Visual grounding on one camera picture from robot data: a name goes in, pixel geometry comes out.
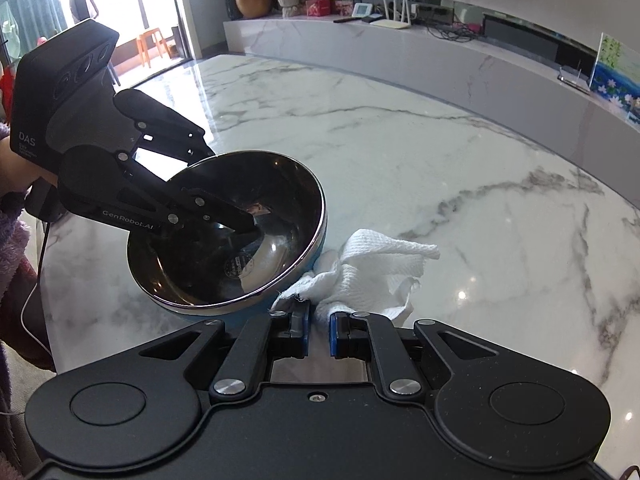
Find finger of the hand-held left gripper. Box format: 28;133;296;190
113;88;217;167
116;151;257;235

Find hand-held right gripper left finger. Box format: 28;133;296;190
142;305;310;399

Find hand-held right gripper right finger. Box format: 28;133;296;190
327;311;500;399

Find blue steel bowl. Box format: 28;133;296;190
125;150;329;329

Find white cloth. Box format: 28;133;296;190
270;228;442;324

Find person's left forearm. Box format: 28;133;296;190
0;191;32;341

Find person's left hand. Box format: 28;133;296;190
0;126;45;199

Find orange stool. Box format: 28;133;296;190
137;27;169;69

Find teal curtain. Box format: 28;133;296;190
0;0;67;57

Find white router with antennas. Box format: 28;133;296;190
369;0;412;31

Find marble console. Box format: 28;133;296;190
222;12;640;161

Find grey power strip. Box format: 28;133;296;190
414;4;457;24

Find silver flat router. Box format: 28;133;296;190
556;57;594;94

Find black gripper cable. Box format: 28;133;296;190
20;217;59;362

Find black cables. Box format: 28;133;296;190
424;21;482;44

